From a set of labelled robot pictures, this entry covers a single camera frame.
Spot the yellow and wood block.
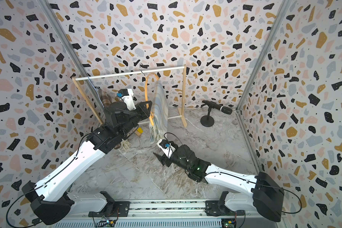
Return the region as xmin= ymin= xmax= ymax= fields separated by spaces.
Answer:
xmin=135 ymin=127 xmax=143 ymax=137

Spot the blue plaid fringed scarf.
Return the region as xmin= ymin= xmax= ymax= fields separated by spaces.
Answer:
xmin=149 ymin=81 xmax=169 ymax=144

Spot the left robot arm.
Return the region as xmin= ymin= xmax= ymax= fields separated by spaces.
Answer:
xmin=22 ymin=101 xmax=152 ymax=225

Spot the wooden clothes rack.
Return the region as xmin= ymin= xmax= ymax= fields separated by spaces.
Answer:
xmin=72 ymin=65 xmax=187 ymax=128

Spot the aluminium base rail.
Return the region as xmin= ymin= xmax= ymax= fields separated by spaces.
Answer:
xmin=52 ymin=199 xmax=290 ymax=228

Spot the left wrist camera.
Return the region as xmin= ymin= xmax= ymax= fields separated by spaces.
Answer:
xmin=116 ymin=89 xmax=136 ymax=111

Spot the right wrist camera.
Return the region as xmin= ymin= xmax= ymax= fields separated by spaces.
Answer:
xmin=157 ymin=139 xmax=176 ymax=159

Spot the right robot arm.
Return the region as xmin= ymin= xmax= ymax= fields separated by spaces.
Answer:
xmin=156 ymin=140 xmax=284 ymax=222

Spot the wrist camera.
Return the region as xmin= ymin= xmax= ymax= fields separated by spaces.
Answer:
xmin=116 ymin=89 xmax=136 ymax=111
xmin=157 ymin=139 xmax=176 ymax=159

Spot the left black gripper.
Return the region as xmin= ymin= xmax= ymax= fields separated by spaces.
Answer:
xmin=118 ymin=99 xmax=153 ymax=139

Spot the wooden clothes hanger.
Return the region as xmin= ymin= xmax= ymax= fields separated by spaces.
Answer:
xmin=139 ymin=63 xmax=160 ymax=126

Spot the light blue wire hanger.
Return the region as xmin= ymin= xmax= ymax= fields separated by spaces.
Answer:
xmin=87 ymin=79 xmax=105 ymax=121

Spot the brown plaid fringed scarf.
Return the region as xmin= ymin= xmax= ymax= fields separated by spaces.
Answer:
xmin=98 ymin=88 xmax=131 ymax=153

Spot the black microphone on stand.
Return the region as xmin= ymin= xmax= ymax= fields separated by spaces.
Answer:
xmin=200 ymin=99 xmax=233 ymax=128

